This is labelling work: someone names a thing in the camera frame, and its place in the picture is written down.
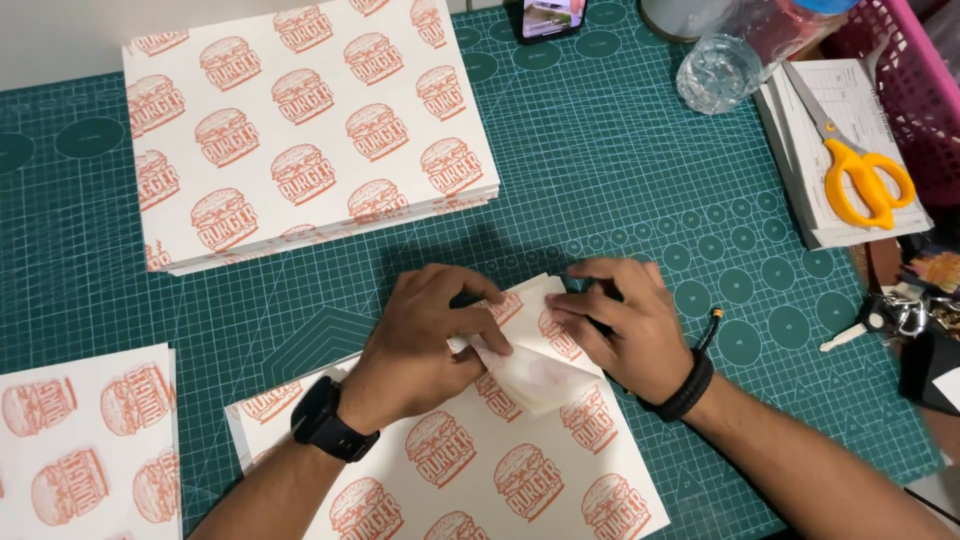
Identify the clear plastic water bottle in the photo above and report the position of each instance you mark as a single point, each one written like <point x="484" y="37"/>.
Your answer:
<point x="739" y="52"/>

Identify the burger-print paper sheet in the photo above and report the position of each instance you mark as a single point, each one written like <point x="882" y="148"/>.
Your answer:
<point x="525" y="420"/>

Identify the black wallet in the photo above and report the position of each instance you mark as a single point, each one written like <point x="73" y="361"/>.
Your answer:
<point x="930" y="375"/>

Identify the pink plastic basket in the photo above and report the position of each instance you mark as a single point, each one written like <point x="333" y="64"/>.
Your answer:
<point x="911" y="90"/>

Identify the black smartphone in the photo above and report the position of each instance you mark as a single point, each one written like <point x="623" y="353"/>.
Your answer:
<point x="552" y="18"/>

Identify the white round container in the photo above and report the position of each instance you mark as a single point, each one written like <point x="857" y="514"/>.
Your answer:
<point x="675" y="19"/>

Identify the green cutting mat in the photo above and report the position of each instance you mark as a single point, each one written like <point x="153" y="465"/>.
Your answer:
<point x="600" y="187"/>

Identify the person's right hand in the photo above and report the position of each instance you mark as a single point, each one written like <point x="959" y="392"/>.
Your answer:
<point x="637" y="337"/>

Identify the small pile of burger-print sheets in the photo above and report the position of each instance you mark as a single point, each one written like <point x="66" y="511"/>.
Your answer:
<point x="86" y="446"/>

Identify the thick stack of burger-print sheets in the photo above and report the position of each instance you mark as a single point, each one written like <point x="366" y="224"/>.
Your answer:
<point x="300" y="127"/>

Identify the black smartwatch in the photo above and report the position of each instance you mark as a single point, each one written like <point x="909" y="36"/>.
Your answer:
<point x="330" y="421"/>

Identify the bunch of keys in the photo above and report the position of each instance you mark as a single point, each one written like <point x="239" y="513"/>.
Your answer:
<point x="889" y="315"/>

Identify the colourful snack packet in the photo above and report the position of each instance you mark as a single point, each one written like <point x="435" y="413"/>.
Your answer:
<point x="934" y="270"/>

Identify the person's left hand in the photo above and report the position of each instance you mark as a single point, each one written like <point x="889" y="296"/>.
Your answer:
<point x="409" y="352"/>

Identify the white paper pad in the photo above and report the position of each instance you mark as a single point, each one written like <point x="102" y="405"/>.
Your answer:
<point x="840" y="150"/>

